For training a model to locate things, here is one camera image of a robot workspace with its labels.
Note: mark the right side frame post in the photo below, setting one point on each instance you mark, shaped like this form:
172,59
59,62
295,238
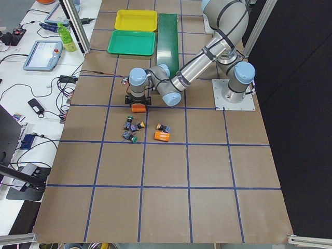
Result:
259,25

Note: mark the teach pendant far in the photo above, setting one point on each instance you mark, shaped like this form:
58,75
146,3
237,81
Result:
56,16

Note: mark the plain orange cylinder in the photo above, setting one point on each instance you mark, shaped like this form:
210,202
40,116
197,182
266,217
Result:
138,108

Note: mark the black power adapter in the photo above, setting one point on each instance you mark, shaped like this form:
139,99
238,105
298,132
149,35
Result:
68,79

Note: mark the green plastic tray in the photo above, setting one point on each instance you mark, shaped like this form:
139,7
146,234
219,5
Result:
132,43

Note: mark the yellow push button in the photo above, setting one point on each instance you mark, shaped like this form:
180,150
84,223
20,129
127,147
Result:
137,127
163,128

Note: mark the orange printed cylinder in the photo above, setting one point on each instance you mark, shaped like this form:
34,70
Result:
162,136

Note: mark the teach pendant near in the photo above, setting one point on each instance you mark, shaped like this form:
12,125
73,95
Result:
43,56

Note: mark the black phone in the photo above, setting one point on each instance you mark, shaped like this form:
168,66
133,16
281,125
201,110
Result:
36,106

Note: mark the green tea bottle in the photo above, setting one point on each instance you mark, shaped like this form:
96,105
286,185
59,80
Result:
66,38

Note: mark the yellow plastic tray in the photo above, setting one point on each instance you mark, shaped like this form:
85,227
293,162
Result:
136,20

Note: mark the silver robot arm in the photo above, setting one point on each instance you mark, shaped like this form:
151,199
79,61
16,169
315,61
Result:
229,20

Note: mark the teach pendant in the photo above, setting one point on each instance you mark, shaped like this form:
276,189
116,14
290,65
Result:
56,16
43,56

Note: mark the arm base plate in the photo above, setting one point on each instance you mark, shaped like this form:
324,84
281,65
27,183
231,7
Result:
225,99

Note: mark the aluminium frame post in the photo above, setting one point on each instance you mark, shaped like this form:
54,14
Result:
71,13

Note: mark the green conveyor belt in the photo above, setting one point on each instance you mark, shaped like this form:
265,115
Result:
167,42

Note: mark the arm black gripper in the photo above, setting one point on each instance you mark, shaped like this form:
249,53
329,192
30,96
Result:
137,99

